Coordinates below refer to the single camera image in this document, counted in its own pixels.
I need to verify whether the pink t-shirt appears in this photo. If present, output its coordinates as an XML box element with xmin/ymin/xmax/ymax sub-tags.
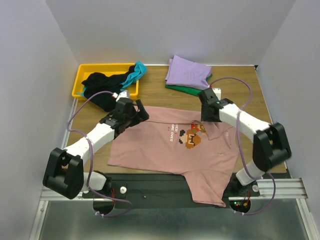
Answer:
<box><xmin>108</xmin><ymin>106</ymin><xmax>239</xmax><ymax>207</ymax></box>

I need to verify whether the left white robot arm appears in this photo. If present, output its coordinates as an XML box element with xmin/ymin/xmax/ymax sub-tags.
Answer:
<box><xmin>42</xmin><ymin>97</ymin><xmax>149</xmax><ymax>200</ymax></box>

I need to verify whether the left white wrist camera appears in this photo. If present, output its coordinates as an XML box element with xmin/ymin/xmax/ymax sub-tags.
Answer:
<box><xmin>112</xmin><ymin>90</ymin><xmax>130</xmax><ymax>102</ymax></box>

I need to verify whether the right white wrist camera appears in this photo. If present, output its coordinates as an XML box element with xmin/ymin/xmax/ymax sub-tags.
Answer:
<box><xmin>211</xmin><ymin>87</ymin><xmax>222</xmax><ymax>100</ymax></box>

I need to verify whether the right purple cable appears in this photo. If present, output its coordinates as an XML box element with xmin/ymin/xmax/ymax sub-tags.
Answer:
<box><xmin>207</xmin><ymin>76</ymin><xmax>277</xmax><ymax>216</ymax></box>

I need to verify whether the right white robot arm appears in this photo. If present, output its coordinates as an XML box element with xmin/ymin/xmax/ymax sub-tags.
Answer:
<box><xmin>198</xmin><ymin>88</ymin><xmax>292</xmax><ymax>195</ymax></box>

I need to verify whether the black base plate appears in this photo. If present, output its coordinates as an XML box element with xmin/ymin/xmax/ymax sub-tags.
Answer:
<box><xmin>51</xmin><ymin>172</ymin><xmax>292</xmax><ymax>210</ymax></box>

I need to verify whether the yellow plastic bin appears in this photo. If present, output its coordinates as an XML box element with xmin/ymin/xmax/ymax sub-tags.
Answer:
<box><xmin>71</xmin><ymin>63</ymin><xmax>134</xmax><ymax>101</ymax></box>

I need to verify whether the aluminium rail frame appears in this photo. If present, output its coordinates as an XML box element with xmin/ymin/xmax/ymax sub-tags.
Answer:
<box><xmin>41</xmin><ymin>98</ymin><xmax>319</xmax><ymax>240</ymax></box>

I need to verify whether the teal garment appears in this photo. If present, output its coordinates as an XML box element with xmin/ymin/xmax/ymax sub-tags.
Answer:
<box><xmin>121</xmin><ymin>61</ymin><xmax>147</xmax><ymax>91</ymax></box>

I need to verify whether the folded lavender t-shirt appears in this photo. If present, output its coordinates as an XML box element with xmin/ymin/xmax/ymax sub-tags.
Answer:
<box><xmin>165</xmin><ymin>55</ymin><xmax>212</xmax><ymax>90</ymax></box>

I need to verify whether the folded green t-shirt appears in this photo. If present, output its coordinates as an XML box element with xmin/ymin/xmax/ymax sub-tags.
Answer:
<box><xmin>165</xmin><ymin>73</ymin><xmax>212</xmax><ymax>96</ymax></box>

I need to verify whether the black garment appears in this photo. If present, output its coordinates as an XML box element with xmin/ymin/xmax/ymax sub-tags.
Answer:
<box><xmin>82</xmin><ymin>65</ymin><xmax>135</xmax><ymax>112</ymax></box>

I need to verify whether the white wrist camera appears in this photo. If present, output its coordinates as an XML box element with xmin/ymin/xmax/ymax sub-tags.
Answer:
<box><xmin>211</xmin><ymin>87</ymin><xmax>222</xmax><ymax>100</ymax></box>
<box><xmin>112</xmin><ymin>90</ymin><xmax>130</xmax><ymax>102</ymax></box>

